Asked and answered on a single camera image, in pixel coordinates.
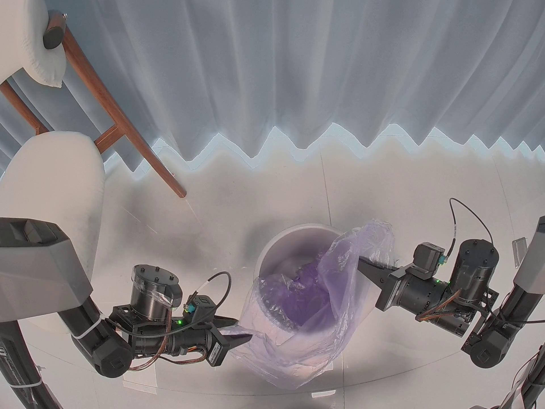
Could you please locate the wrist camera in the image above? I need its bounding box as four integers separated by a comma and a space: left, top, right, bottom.
410, 242, 446, 281
183, 295, 218, 327

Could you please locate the white cushioned wooden chair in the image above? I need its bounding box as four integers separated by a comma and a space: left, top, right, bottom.
0, 0, 187, 335

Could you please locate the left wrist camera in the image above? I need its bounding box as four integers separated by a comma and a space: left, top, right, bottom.
183, 295, 218, 327

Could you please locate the pale blue curtain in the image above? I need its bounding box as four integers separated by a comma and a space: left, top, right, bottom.
0, 0, 545, 177

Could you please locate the white trash bin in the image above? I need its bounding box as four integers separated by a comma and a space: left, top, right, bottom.
242, 223, 355, 383

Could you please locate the black cable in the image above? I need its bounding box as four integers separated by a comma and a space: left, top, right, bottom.
187, 271, 233, 315
448, 197, 496, 255

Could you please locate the purple plastic bag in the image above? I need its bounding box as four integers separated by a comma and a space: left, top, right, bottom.
240, 218, 395, 391

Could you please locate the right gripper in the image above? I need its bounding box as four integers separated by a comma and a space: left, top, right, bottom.
358, 256, 448, 314

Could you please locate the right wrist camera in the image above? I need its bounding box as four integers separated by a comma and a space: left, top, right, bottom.
410, 242, 446, 281

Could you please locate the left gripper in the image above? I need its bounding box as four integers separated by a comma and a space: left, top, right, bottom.
169, 316, 266, 368

